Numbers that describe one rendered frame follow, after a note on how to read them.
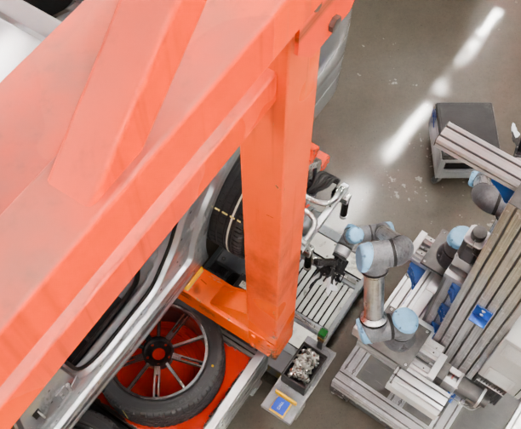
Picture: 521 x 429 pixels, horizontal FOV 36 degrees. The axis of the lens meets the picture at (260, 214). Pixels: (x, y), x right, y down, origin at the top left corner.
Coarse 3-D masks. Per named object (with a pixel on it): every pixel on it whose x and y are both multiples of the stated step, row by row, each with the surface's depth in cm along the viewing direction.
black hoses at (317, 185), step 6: (318, 174) 382; (324, 174) 382; (330, 174) 385; (318, 180) 381; (324, 180) 381; (330, 180) 381; (336, 180) 385; (312, 186) 383; (318, 186) 382; (324, 186) 381; (306, 192) 385; (312, 192) 384
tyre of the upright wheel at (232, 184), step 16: (240, 160) 371; (240, 176) 369; (224, 192) 371; (240, 192) 368; (224, 208) 372; (240, 208) 369; (224, 224) 376; (240, 224) 371; (224, 240) 384; (240, 240) 377; (240, 256) 391
